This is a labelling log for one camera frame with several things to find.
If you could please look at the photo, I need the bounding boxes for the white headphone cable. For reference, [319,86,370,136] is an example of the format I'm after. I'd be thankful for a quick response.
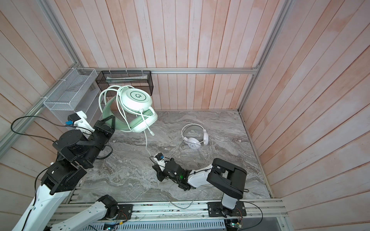
[166,184,214,210]

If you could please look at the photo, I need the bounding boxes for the white headphones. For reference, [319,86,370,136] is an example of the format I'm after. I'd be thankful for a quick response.
[181,123,209,150]

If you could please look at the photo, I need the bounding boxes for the black wire mesh basket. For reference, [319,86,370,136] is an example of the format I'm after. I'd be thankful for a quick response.
[95,70,154,96]

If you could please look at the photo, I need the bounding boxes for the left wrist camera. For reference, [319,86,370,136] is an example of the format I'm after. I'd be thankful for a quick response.
[65,111,94,135]

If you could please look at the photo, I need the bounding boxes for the white wire mesh shelf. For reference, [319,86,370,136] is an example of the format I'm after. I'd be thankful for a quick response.
[44,68,99,124]

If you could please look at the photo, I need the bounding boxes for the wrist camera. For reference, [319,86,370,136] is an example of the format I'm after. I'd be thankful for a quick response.
[155,153,166,171]
[65,111,94,135]

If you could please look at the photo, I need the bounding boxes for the green headphones with cable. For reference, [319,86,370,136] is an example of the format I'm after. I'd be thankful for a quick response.
[98,85,159,158]

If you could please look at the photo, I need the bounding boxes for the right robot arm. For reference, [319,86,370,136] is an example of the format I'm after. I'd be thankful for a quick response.
[149,153,249,218]

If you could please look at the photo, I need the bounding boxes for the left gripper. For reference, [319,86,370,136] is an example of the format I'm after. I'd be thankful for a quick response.
[81,115,117,165]

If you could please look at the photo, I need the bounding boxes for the aluminium frame bar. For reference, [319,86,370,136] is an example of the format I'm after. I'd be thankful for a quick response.
[77,67,259,74]

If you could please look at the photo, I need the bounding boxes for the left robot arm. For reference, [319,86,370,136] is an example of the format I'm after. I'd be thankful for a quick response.
[13,114,133,231]

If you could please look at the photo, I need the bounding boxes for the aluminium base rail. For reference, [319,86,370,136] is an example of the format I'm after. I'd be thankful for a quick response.
[47,199,290,231]

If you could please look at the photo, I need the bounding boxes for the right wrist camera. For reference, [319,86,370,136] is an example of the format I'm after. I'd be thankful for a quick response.
[155,153,166,171]

